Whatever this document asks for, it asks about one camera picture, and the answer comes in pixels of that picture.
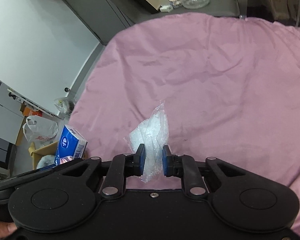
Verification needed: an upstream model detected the blue tissue pack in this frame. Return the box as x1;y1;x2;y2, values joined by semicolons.
55;125;88;165

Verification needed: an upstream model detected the clear plastic bag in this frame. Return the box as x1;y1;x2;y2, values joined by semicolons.
124;100;169;183

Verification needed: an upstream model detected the grey fluffy plush ball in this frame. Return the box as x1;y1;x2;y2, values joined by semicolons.
37;154;55;169

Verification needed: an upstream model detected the person's left hand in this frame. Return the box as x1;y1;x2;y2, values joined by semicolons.
0;222;17;239

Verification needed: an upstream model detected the brown cardboard box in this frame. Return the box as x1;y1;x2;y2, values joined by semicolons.
28;142;58;170

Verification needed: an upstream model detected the white plastic shopping bag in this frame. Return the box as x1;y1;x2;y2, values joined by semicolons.
23;115;58;142

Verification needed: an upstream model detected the small grey trash bag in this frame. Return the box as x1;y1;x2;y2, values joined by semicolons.
54;98;75;115

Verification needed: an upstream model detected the pink bed sheet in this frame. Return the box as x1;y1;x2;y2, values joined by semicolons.
68;11;300;238

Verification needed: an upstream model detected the white cabinet shelf unit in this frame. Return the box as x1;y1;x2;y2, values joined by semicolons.
0;81;25;176

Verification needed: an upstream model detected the small white box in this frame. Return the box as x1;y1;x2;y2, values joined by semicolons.
160;5;174;12

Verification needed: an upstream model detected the grey door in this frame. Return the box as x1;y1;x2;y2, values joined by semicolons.
63;0;161;45

